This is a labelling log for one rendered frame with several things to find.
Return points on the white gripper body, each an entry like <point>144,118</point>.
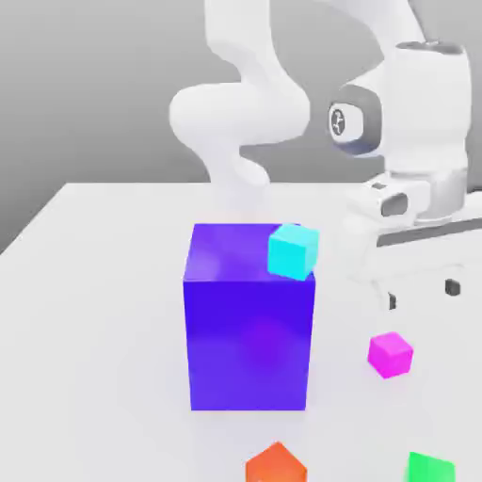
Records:
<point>421,252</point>

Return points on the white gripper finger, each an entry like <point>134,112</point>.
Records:
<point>451,286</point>
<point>386,297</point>

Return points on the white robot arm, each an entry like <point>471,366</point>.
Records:
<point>241,109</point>

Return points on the small magenta cube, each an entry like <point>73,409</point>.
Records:
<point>389,356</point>

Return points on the small cyan cube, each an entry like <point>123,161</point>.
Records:
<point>290,256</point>

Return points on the small green cube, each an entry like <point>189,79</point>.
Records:
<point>431,469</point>

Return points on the small orange cube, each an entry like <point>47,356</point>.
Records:
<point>276,465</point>

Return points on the large blue box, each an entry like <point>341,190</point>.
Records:
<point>248,339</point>

